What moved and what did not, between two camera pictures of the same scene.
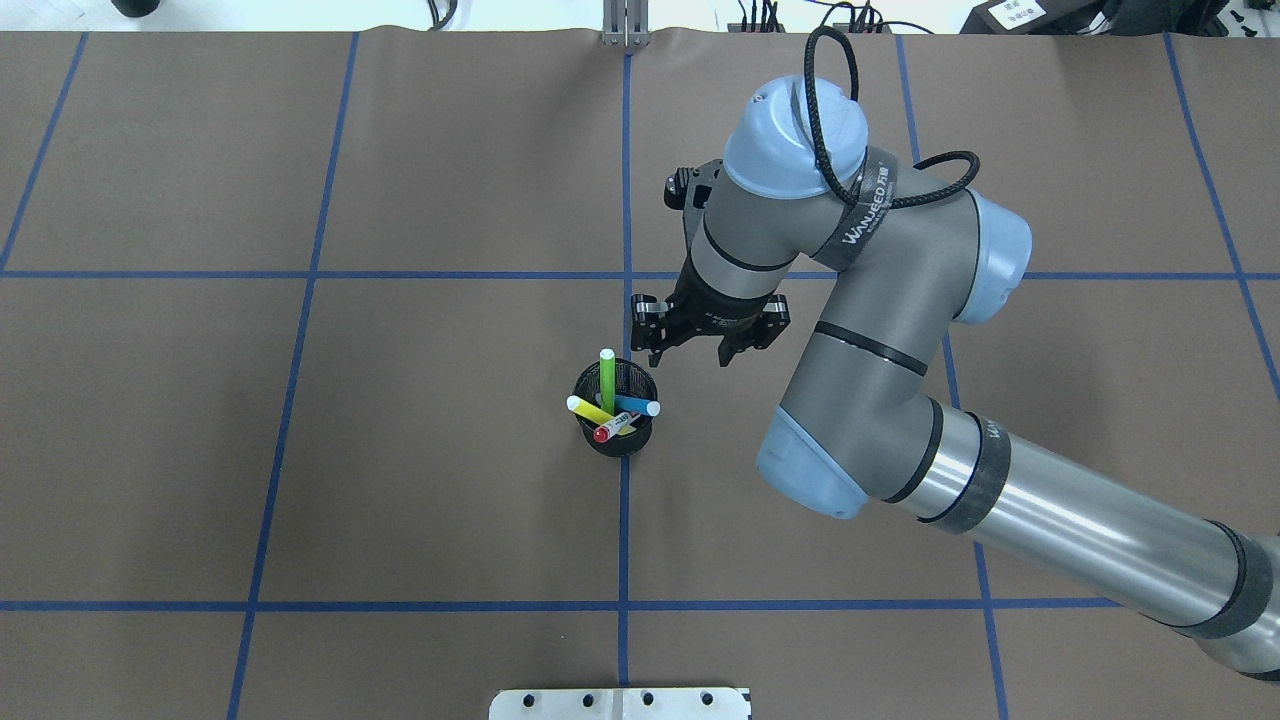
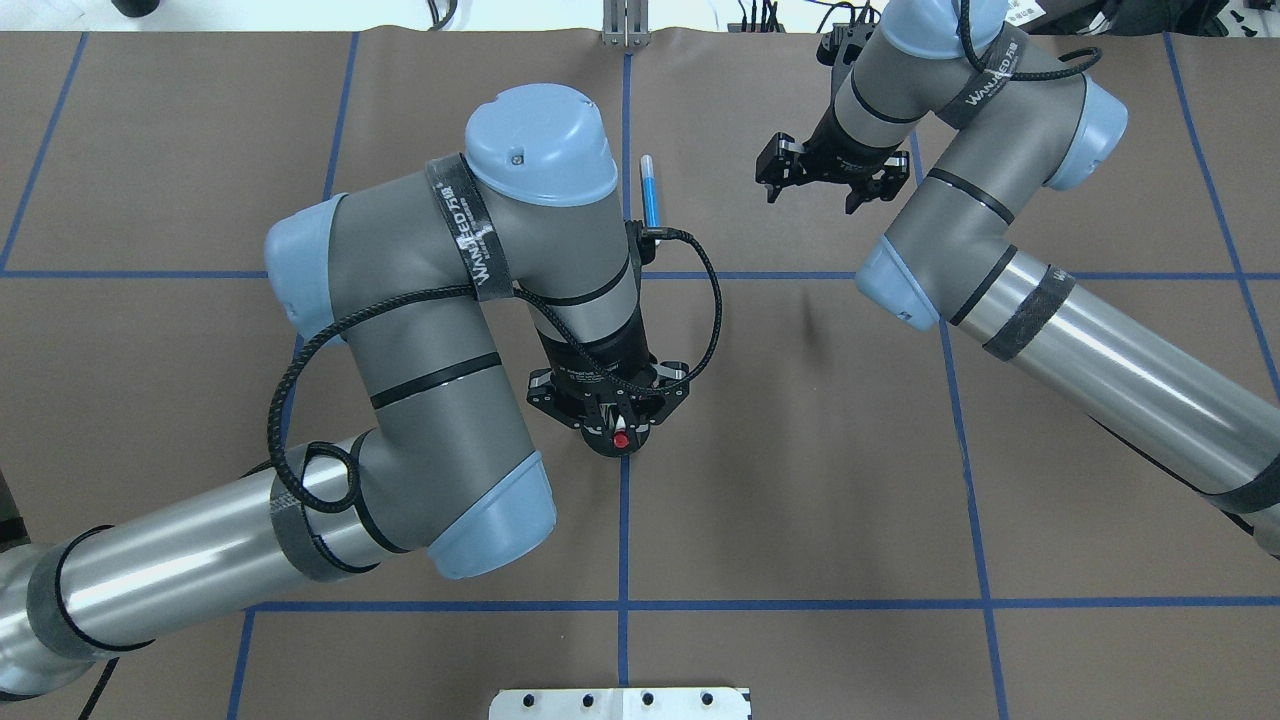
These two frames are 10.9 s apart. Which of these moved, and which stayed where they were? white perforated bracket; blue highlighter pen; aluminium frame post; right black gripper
Moved: right black gripper; blue highlighter pen
Stayed: white perforated bracket; aluminium frame post
